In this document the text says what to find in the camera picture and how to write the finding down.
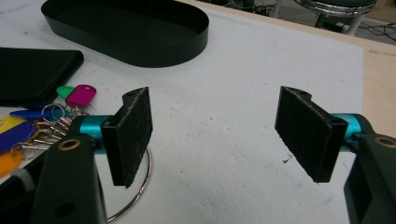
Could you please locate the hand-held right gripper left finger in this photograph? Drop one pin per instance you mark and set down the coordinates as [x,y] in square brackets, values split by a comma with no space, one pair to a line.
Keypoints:
[130,137]

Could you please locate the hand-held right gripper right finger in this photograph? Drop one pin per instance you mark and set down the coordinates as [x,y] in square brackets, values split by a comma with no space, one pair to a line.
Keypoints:
[308,137]

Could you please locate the key bunch with coloured tags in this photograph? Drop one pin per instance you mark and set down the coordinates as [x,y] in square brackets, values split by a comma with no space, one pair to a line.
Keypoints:
[80,95]

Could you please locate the black oval tray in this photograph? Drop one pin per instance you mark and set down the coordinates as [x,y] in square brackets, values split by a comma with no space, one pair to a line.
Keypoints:
[130,31]

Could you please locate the black wallet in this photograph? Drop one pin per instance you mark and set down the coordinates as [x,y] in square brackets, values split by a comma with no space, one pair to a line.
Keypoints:
[31,74]

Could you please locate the white foam mat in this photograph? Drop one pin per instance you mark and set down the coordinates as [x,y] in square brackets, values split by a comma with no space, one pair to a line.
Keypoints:
[218,109]

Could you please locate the wooden table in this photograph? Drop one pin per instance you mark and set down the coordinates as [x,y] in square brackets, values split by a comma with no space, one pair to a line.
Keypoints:
[378,77]

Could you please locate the black round stool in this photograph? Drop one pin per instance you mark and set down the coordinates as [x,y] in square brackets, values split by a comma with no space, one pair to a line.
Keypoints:
[339,7]

